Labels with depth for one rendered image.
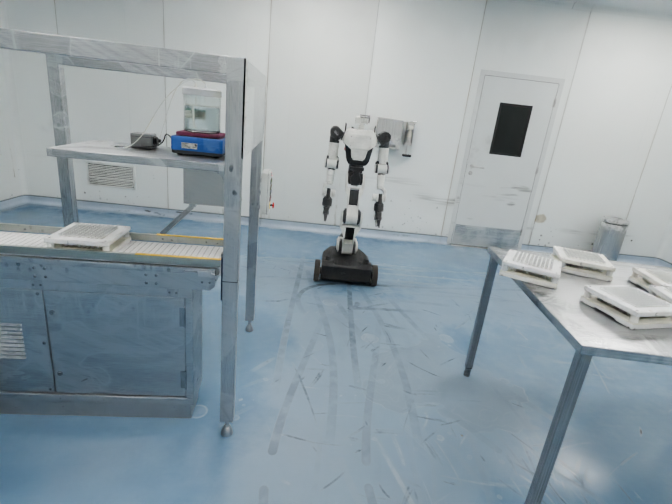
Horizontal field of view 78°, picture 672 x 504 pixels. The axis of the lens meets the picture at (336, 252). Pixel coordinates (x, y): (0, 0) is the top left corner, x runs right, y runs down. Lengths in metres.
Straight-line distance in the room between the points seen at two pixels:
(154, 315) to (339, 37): 4.02
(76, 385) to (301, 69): 4.04
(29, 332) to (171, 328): 0.60
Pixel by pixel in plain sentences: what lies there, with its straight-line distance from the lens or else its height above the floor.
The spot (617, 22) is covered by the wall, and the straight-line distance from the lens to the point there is 6.19.
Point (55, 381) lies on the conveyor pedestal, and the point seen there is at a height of 0.20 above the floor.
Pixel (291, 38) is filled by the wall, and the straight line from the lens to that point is 5.30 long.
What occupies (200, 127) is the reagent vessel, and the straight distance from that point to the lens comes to 1.80.
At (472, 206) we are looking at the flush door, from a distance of 5.64.
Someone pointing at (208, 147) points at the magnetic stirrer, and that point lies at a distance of 1.77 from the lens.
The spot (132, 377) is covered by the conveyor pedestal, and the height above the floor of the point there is 0.23.
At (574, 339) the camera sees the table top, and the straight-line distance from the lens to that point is 1.67.
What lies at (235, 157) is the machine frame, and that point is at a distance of 1.62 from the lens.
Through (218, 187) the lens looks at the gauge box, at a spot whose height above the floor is 1.13.
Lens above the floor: 1.50
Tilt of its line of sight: 19 degrees down
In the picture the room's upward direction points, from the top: 6 degrees clockwise
